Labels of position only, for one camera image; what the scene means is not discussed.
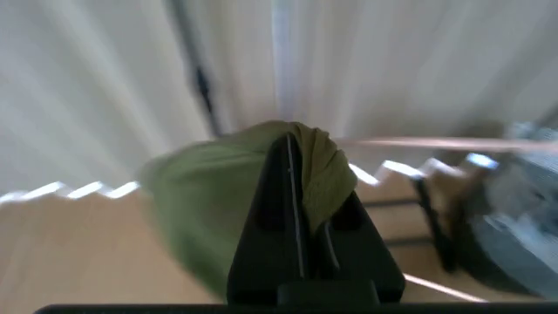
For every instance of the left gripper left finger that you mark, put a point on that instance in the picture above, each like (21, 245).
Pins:
(261, 253)

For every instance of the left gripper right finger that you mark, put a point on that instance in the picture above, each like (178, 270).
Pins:
(366, 261)

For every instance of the green printed shirt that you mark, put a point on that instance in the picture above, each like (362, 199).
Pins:
(196, 196)

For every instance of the white laundry basket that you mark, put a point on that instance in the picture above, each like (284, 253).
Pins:
(523, 244)

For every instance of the black clothes rack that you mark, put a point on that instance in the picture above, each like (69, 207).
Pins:
(202, 87)

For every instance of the beige curtain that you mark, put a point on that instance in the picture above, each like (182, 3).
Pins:
(87, 87)

